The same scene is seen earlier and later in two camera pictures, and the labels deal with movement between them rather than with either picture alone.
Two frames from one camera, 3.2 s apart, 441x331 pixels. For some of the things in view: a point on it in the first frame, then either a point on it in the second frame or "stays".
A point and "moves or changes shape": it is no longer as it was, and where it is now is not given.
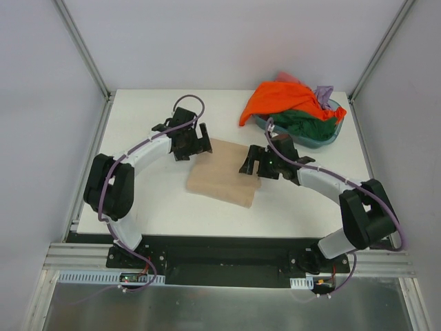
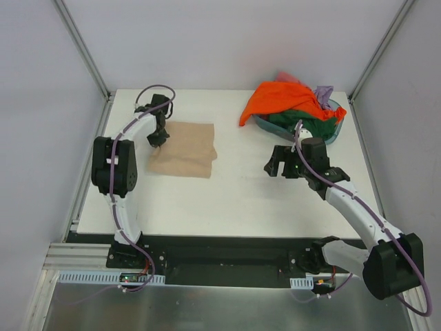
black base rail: x=220 y=261 stays
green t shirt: x=303 y=125 stays
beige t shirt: x=217 y=175 moves or changes shape
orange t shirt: x=267 y=98 stays
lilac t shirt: x=323 y=94 stays
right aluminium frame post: x=387 y=37 stays
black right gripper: x=259 y=161 -> x=284 y=162
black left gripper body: x=192 y=143 -> x=158 y=136
